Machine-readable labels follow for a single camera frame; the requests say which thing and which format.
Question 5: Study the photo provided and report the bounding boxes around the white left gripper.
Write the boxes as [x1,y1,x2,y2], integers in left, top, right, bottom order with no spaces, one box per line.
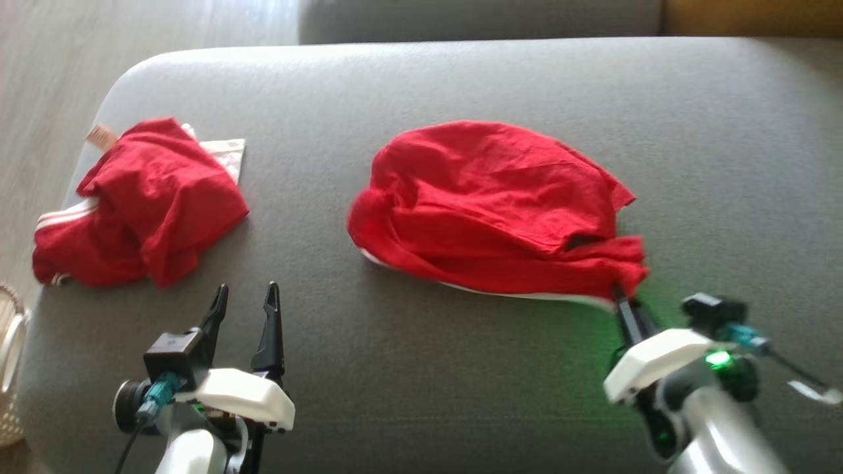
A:
[174,281,296,474]

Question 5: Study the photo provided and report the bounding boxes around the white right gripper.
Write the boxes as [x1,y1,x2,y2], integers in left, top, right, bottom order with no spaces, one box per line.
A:
[602,285,716,462]

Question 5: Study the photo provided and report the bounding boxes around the red shirt white sleeves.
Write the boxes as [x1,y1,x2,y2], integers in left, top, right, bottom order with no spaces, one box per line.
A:
[33,117,250,288]

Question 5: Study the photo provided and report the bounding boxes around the red shorts white waistband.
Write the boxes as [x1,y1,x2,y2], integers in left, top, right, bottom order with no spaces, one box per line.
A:
[347,120,649,310]

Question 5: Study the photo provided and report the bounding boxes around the grey yellow sofa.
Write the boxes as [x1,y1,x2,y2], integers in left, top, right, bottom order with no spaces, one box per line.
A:
[16,36,843,474]

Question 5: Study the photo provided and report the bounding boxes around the beige woven laundry basket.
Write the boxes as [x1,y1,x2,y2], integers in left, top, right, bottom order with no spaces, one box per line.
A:
[0,283,31,448]

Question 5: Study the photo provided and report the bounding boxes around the large yellow sofa backrest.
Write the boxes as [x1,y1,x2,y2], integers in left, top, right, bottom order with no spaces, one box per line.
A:
[662,0,843,38]

